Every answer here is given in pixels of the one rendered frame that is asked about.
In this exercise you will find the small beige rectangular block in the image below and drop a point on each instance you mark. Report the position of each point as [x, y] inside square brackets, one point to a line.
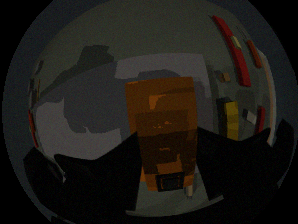
[249, 117]

